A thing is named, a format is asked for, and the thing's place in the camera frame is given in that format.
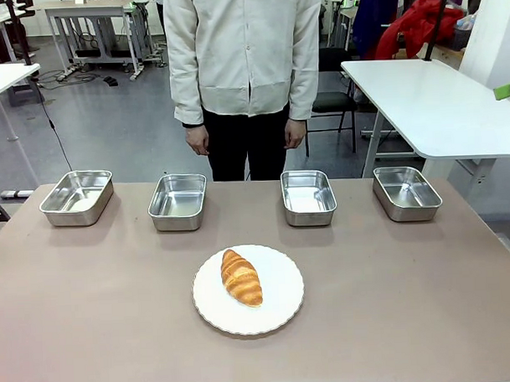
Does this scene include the golden croissant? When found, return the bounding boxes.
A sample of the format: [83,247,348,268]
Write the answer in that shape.
[219,247,264,309]

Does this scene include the person left forearm white sleeve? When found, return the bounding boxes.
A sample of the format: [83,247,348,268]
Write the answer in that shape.
[286,49,323,122]

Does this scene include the person right forearm white sleeve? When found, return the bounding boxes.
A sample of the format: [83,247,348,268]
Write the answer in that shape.
[168,54,206,128]

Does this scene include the stainless steel rectangular container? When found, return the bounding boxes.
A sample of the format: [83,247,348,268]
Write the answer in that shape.
[280,168,339,229]
[38,168,116,229]
[147,172,209,233]
[372,163,445,225]

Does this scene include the person left hand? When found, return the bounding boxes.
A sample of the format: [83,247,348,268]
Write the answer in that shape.
[282,117,308,151]

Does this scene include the person right hand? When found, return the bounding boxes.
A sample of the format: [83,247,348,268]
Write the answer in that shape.
[184,124,212,157]

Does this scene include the large white table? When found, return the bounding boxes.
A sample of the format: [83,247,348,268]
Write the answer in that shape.
[340,54,510,180]

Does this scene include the grey basket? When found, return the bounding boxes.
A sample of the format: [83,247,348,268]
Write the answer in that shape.
[452,14,477,54]

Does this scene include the black stand pole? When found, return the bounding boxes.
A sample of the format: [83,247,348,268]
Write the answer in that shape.
[5,0,33,67]

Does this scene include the black pole with clamp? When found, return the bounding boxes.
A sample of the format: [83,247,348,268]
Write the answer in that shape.
[422,0,451,63]

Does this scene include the red jacket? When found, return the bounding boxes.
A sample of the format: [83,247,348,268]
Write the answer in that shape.
[373,0,467,61]

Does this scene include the grey metal desk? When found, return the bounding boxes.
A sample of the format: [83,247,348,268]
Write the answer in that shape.
[33,0,160,85]

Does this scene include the blue garment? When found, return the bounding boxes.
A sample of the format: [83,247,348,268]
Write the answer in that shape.
[351,0,406,61]

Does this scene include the black chair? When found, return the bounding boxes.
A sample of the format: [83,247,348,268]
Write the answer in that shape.
[302,47,362,157]

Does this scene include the person torso white shirt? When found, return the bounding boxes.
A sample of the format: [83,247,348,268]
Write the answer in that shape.
[163,0,327,129]

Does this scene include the person black trousers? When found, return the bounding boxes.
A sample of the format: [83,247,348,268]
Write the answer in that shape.
[201,102,293,183]

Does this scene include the white scalloped plate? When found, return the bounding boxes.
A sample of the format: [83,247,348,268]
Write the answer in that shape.
[190,242,307,338]

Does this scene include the thin black hanging cable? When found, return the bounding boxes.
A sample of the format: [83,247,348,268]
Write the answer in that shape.
[32,75,75,173]

